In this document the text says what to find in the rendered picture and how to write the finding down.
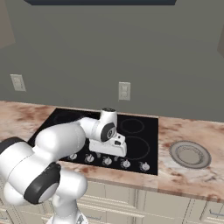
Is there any grey round plate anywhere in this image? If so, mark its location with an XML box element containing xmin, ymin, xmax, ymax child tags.
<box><xmin>168</xmin><ymin>140</ymin><xmax>213</xmax><ymax>170</ymax></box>

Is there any cream drawer front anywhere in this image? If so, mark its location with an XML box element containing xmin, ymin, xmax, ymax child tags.
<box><xmin>82</xmin><ymin>180</ymin><xmax>137</xmax><ymax>208</ymax></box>
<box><xmin>76</xmin><ymin>203</ymin><xmax>136</xmax><ymax>224</ymax></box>
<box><xmin>199</xmin><ymin>199</ymin><xmax>224</xmax><ymax>224</ymax></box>

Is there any grey drawer handle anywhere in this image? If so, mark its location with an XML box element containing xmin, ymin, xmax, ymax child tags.
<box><xmin>207</xmin><ymin>208</ymin><xmax>224</xmax><ymax>219</ymax></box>
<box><xmin>85</xmin><ymin>214</ymin><xmax>103</xmax><ymax>221</ymax></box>

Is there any cream cupboard door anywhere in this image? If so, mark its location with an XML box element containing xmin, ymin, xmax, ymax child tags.
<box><xmin>136</xmin><ymin>188</ymin><xmax>193</xmax><ymax>224</ymax></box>

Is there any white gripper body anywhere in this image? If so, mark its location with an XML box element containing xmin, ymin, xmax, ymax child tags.
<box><xmin>88</xmin><ymin>138</ymin><xmax>128</xmax><ymax>158</ymax></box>

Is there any white wall socket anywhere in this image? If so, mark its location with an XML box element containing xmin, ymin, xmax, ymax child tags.
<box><xmin>10</xmin><ymin>73</ymin><xmax>27</xmax><ymax>93</ymax></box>
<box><xmin>117</xmin><ymin>81</ymin><xmax>131</xmax><ymax>102</ymax></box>

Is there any black glass hob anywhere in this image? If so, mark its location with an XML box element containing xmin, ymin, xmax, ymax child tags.
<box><xmin>27</xmin><ymin>107</ymin><xmax>160</xmax><ymax>176</ymax></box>

